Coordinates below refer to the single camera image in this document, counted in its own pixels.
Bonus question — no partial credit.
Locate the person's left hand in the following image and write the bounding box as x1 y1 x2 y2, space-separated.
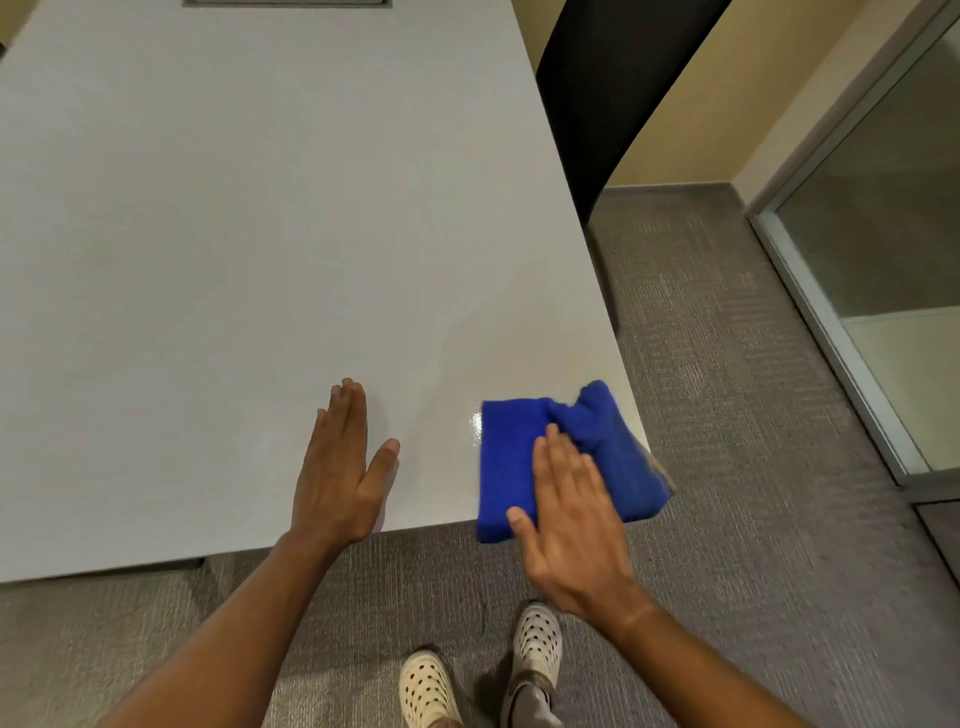
288 378 402 561

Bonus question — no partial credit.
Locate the person's right hand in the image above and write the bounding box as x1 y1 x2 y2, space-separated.
506 423 655 640

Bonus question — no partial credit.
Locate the blue cleaning cloth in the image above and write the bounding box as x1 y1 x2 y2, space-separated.
475 379 673 546

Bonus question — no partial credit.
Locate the person's right forearm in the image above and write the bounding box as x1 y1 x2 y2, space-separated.
598 592 815 728

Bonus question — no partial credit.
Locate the person's left forearm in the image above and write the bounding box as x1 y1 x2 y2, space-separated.
96 529 348 728

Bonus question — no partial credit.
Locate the white perforated clog shoe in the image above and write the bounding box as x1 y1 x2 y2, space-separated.
398 650 465 728
511 601 564 693

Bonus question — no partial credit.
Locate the glass partition with metal frame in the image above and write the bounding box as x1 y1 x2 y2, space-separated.
745 0 960 498

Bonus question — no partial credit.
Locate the grey table cable hatch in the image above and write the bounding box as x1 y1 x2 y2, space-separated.
183 0 393 10

